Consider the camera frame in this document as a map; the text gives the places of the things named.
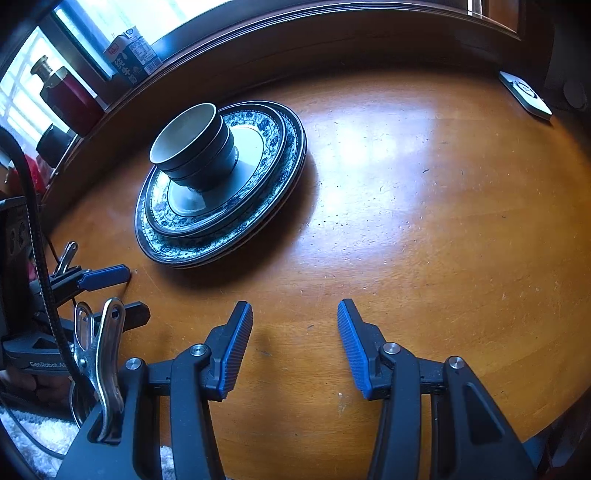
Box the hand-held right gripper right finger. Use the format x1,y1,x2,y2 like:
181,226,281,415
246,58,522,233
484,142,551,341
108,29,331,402
337,298,539,480

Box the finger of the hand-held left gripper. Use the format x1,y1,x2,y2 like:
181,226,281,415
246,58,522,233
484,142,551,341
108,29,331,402
48,264,131,306
90,301,151,332

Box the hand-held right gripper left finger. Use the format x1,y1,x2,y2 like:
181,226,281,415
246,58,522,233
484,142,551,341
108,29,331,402
55,300,254,480

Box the large blue floral plate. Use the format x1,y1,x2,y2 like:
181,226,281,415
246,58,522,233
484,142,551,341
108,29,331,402
134,100,308,269

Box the dark bowl pale inside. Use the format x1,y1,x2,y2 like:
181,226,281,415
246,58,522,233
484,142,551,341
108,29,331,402
148,102,227,171
159,117,232,180
166,134,239,193

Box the small blue floral plate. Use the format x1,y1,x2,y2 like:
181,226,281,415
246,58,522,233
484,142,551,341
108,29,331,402
147,105,288,238

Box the white fluffy rug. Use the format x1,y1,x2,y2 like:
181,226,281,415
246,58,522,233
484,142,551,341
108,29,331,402
0,408,86,480

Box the red box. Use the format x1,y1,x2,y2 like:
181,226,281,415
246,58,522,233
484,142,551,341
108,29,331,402
9,154,51,195

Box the black jar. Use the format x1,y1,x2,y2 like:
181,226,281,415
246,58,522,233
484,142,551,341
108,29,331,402
36,124,77,167

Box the red bottle gold cap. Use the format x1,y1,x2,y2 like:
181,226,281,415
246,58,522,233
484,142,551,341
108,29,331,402
30,55,105,134

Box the milk carton with straw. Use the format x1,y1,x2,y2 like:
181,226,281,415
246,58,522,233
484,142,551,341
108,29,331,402
102,27,163,86

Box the window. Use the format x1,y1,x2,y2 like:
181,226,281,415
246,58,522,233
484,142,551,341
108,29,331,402
0,0,527,139

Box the white flat device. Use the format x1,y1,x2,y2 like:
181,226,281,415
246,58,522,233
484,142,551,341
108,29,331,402
499,71,553,121

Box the small round grey object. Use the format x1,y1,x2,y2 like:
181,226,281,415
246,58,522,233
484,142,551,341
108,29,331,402
563,78,589,109

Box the black braided cable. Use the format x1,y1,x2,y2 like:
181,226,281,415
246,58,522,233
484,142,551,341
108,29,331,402
0,124,77,384

